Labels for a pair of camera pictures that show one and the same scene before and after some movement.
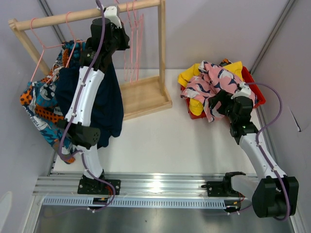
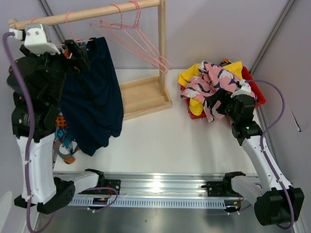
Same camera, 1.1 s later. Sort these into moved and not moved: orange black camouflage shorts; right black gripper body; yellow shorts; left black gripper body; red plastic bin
Moved: left black gripper body
Not moved: orange black camouflage shorts; red plastic bin; right black gripper body; yellow shorts
